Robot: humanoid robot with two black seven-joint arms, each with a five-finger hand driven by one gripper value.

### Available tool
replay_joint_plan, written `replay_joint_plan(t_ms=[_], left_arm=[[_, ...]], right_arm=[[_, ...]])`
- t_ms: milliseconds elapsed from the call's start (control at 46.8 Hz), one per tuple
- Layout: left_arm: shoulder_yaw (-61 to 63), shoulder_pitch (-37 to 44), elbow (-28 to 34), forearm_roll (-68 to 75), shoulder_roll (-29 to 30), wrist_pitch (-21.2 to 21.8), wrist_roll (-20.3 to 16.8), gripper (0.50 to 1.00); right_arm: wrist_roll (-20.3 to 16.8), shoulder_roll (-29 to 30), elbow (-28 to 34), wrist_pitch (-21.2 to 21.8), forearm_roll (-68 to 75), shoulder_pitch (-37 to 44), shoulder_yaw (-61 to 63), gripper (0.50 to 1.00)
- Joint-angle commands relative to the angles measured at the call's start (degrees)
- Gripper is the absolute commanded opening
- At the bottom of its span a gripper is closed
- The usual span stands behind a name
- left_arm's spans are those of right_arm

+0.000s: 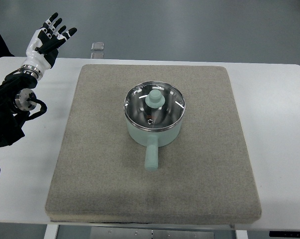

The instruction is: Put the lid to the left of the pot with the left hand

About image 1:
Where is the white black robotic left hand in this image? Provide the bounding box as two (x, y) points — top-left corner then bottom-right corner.
(21, 13), (77, 80)

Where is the glass lid with green knob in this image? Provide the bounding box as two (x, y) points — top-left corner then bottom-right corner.
(124, 81), (186, 132)

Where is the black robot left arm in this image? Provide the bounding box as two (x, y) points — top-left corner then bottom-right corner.
(0, 70), (47, 147)

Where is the metal floor plate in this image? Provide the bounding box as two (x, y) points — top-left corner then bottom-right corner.
(91, 42), (104, 59)

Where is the mint green saucepan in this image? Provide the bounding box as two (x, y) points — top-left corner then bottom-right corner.
(124, 81), (186, 172)

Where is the grey fabric mat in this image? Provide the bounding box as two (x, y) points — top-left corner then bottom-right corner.
(45, 65), (262, 225)

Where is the metal table crossbar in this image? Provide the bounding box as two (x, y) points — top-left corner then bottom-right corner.
(90, 227), (214, 239)

